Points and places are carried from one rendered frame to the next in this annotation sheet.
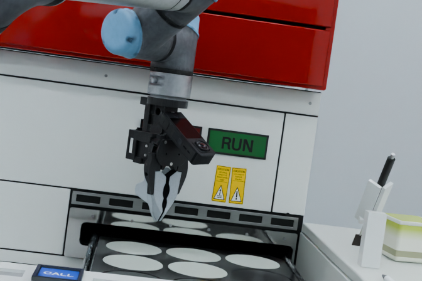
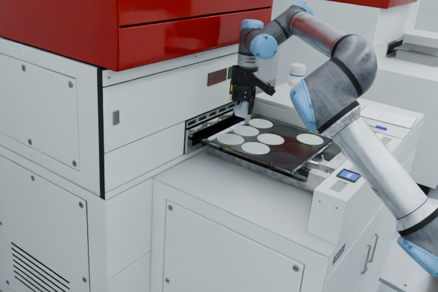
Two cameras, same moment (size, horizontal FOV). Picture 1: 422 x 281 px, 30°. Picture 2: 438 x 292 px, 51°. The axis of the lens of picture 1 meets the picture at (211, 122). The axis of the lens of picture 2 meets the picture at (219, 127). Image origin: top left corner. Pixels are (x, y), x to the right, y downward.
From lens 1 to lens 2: 144 cm
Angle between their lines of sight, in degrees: 53
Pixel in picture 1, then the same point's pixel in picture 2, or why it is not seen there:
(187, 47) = not seen: hidden behind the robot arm
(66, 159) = (183, 107)
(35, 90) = (170, 76)
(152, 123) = (242, 80)
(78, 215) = (191, 132)
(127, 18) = (275, 41)
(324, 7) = not seen: outside the picture
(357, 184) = not seen: hidden behind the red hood
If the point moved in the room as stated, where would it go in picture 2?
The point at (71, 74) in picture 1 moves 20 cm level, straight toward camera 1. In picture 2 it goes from (183, 60) to (237, 73)
